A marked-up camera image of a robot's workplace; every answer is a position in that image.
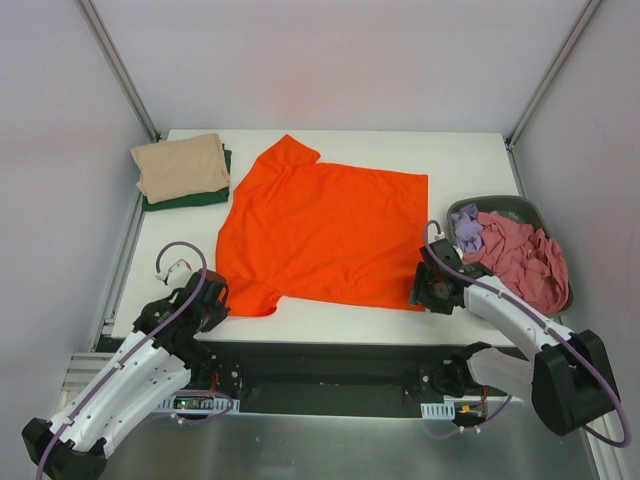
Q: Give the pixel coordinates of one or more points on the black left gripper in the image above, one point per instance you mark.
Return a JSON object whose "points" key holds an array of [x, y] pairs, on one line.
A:
{"points": [[214, 298]]}

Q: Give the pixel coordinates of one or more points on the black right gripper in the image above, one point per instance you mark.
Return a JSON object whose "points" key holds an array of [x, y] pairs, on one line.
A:
{"points": [[427, 288]]}

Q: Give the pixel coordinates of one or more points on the orange t-shirt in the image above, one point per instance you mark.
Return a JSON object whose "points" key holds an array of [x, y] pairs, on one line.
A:
{"points": [[302, 228]]}

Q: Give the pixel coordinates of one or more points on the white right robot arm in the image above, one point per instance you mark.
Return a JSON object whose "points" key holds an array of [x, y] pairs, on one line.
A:
{"points": [[566, 376]]}

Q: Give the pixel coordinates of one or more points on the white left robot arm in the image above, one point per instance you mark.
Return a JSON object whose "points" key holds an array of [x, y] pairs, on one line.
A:
{"points": [[158, 359]]}

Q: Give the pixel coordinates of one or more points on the lavender crumpled t-shirt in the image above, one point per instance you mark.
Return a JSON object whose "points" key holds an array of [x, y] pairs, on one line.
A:
{"points": [[467, 229]]}

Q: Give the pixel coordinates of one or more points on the pink crumpled t-shirt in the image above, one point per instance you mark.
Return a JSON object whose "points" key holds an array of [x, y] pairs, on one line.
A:
{"points": [[528, 263]]}

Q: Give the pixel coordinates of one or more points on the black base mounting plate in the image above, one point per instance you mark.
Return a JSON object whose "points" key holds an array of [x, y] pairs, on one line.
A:
{"points": [[344, 380]]}

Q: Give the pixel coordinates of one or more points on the folded dark green t-shirt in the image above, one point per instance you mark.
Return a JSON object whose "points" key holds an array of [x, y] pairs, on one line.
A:
{"points": [[200, 195]]}

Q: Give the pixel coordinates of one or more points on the grey-green plastic laundry bin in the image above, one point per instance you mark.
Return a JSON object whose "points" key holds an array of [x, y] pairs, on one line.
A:
{"points": [[513, 207]]}

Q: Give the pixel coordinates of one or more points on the folded beige t-shirt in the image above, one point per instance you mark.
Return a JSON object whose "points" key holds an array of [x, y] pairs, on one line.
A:
{"points": [[180, 167]]}

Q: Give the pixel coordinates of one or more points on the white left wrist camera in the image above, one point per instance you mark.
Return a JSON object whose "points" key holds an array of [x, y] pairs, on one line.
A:
{"points": [[177, 275]]}

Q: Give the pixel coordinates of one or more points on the white slotted cable duct left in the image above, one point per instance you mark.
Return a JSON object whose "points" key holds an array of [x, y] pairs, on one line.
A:
{"points": [[197, 404]]}

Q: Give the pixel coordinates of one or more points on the white slotted cable duct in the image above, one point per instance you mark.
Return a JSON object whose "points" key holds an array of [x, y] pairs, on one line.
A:
{"points": [[438, 411], [197, 404]]}

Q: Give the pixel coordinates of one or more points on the white slotted cable duct right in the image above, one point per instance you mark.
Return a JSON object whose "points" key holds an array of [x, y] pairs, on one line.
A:
{"points": [[438, 411]]}

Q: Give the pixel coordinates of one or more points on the aluminium front cross rail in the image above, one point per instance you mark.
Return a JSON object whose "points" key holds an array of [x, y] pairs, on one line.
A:
{"points": [[83, 367]]}

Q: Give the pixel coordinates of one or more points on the aluminium frame rail left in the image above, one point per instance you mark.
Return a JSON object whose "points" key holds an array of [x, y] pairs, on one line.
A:
{"points": [[108, 48]]}

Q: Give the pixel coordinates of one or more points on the aluminium frame rail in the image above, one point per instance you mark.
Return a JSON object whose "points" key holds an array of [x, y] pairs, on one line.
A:
{"points": [[566, 48], [108, 48]]}

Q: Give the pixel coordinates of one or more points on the aluminium frame rail right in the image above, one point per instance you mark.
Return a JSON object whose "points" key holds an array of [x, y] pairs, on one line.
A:
{"points": [[566, 48]]}

